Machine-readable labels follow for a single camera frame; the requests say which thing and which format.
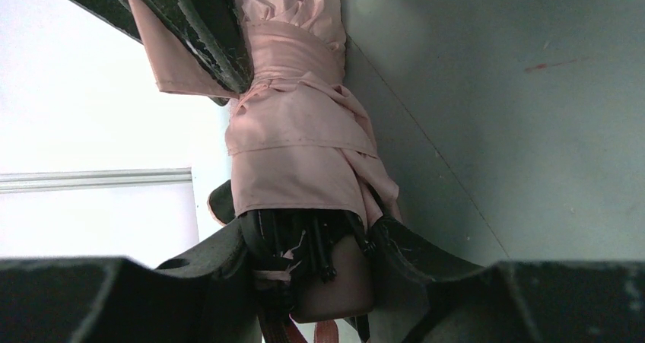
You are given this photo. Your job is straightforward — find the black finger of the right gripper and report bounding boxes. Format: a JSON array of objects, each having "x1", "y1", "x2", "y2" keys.
[{"x1": 69, "y1": 0, "x2": 254, "y2": 105}]

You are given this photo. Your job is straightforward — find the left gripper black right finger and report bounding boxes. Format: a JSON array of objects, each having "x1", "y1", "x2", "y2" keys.
[{"x1": 370, "y1": 218, "x2": 644, "y2": 342}]

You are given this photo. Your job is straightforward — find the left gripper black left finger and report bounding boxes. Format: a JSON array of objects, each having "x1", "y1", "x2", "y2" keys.
[{"x1": 1, "y1": 222, "x2": 261, "y2": 342}]

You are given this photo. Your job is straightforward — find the pink black folding umbrella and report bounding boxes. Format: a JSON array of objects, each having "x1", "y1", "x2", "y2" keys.
[{"x1": 128, "y1": 0, "x2": 399, "y2": 342}]

